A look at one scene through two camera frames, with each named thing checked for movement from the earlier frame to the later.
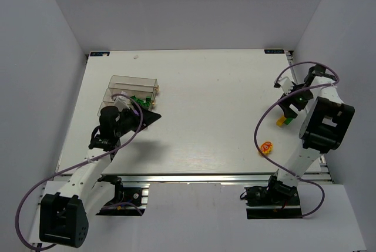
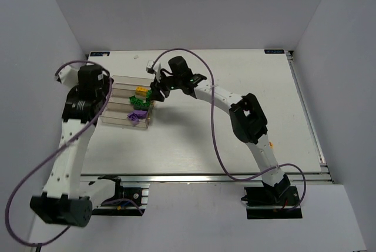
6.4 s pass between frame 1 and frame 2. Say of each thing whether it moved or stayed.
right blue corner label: stayed
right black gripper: moved
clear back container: stayed
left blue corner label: stayed
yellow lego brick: moved
